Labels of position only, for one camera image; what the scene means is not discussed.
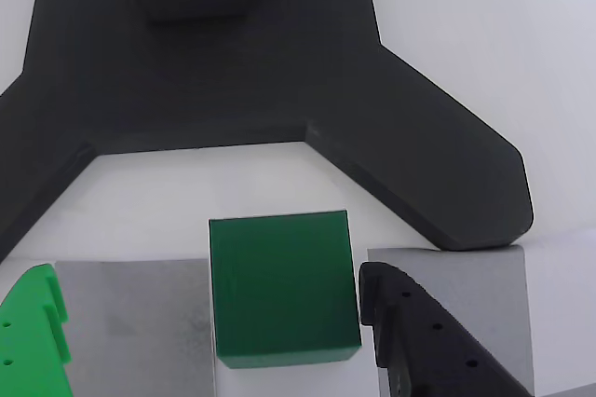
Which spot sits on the grey white checkerboard mat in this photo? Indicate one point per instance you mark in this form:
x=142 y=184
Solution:
x=139 y=313

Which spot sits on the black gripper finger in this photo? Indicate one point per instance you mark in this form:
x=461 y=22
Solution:
x=428 y=350

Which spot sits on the black camera stand base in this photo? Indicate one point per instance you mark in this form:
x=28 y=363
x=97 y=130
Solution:
x=233 y=89

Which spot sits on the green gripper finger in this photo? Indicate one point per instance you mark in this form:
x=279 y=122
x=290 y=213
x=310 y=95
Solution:
x=28 y=346

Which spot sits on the dark green dice cube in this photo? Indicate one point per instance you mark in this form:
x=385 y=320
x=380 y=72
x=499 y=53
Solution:
x=284 y=285

